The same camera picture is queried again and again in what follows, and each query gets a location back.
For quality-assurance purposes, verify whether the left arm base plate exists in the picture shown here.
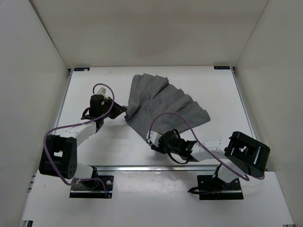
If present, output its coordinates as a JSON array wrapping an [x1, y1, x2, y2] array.
[[69, 175, 114, 199]]

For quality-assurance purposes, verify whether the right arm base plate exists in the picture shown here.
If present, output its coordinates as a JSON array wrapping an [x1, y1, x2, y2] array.
[[187, 175, 244, 201]]

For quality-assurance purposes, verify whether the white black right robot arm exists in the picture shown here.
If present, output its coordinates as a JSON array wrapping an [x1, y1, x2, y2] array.
[[146, 129, 270, 190]]

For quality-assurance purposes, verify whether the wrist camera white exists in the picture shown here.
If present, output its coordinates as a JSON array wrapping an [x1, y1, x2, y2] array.
[[146, 131, 162, 147], [96, 87, 106, 96]]

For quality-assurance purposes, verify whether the aluminium table rail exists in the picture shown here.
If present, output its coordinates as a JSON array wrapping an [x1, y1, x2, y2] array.
[[231, 67, 257, 139], [46, 68, 74, 132], [42, 165, 221, 172]]

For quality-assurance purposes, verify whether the grey pleated skirt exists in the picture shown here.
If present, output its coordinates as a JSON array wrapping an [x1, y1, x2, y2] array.
[[125, 74, 211, 140]]

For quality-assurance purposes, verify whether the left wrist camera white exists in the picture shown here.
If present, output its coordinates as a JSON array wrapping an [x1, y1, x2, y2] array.
[[96, 87, 106, 96]]

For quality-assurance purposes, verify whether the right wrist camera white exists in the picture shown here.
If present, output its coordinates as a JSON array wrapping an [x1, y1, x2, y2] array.
[[146, 131, 162, 147]]

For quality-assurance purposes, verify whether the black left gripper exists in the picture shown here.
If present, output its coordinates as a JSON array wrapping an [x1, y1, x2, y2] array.
[[101, 96, 127, 119]]

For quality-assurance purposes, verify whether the blue label corner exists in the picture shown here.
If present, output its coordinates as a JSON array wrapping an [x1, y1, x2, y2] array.
[[214, 66, 231, 70], [73, 67, 90, 71]]

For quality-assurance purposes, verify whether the blue label right corner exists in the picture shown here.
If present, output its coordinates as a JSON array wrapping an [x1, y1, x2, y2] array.
[[214, 66, 231, 70]]

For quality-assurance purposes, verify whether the aluminium table right rail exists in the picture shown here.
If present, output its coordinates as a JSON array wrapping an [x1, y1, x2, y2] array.
[[231, 67, 257, 139]]

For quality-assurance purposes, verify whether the aluminium table front rail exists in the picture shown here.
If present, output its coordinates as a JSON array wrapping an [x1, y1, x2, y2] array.
[[42, 165, 221, 172]]

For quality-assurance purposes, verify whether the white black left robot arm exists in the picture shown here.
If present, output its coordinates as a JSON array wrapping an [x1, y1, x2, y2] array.
[[39, 95, 127, 188]]

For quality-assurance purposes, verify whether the blue label left corner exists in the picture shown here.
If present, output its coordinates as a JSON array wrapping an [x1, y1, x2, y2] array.
[[73, 67, 90, 71]]

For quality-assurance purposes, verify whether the aluminium table left rail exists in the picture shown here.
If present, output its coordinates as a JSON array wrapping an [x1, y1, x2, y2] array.
[[46, 68, 74, 132]]

